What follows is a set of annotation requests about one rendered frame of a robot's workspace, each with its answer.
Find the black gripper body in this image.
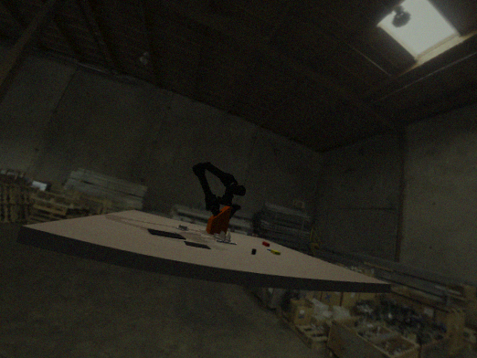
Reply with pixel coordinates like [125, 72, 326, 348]
[211, 193, 241, 210]

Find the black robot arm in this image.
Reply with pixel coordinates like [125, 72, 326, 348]
[192, 162, 246, 216]

